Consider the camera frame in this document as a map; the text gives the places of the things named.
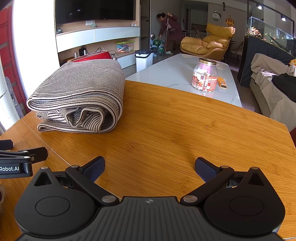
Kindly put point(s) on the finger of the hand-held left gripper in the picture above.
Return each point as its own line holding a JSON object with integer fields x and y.
{"x": 6, "y": 144}
{"x": 37, "y": 153}

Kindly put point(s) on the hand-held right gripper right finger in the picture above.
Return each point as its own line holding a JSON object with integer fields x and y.
{"x": 204, "y": 168}

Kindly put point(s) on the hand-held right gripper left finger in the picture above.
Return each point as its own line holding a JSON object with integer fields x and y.
{"x": 94, "y": 168}

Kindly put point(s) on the grey striped garment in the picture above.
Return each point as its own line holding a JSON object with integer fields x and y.
{"x": 81, "y": 88}

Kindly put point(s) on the white standing air conditioner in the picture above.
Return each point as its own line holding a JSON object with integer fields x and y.
{"x": 8, "y": 104}

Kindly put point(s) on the small orange packet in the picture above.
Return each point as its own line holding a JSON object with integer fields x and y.
{"x": 222, "y": 83}

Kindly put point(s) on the clear snack jar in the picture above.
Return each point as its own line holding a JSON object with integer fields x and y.
{"x": 204, "y": 77}

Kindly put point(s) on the grey sofa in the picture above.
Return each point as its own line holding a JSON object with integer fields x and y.
{"x": 268, "y": 99}

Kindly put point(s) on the white marble coffee table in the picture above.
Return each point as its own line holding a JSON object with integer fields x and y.
{"x": 173, "y": 71}

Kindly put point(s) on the red drum-shaped stool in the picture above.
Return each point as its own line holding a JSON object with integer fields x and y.
{"x": 97, "y": 56}

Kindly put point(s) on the black garment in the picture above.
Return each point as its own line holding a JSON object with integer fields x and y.
{"x": 285, "y": 85}

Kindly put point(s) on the dark fish tank cabinet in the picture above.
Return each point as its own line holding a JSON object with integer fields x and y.
{"x": 247, "y": 60}

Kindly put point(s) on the white trash bin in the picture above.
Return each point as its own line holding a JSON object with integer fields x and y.
{"x": 143, "y": 61}

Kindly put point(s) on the beige blanket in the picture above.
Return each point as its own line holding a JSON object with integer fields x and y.
{"x": 263, "y": 61}

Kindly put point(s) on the yellow leather armchair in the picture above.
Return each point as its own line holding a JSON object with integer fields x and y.
{"x": 208, "y": 44}

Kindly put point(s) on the clear plastic storage box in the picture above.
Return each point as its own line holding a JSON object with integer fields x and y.
{"x": 124, "y": 46}

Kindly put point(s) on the green watermelon ball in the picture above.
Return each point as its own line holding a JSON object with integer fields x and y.
{"x": 156, "y": 43}

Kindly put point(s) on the white wooden tv cabinet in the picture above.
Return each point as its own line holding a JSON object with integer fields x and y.
{"x": 104, "y": 34}

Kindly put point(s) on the small yellow plush toy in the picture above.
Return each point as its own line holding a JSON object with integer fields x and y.
{"x": 293, "y": 62}

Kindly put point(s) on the mop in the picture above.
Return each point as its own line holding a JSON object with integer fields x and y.
{"x": 167, "y": 34}

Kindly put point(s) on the glass fish tank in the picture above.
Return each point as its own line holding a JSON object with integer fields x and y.
{"x": 266, "y": 27}

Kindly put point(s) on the black television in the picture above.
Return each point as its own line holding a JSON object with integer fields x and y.
{"x": 92, "y": 10}

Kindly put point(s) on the red door frame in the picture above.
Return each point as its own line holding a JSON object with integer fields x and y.
{"x": 9, "y": 58}

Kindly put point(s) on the yellow round wall ornament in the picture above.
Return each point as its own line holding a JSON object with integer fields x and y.
{"x": 229, "y": 21}

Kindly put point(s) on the white wall clock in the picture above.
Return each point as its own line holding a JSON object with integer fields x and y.
{"x": 216, "y": 15}

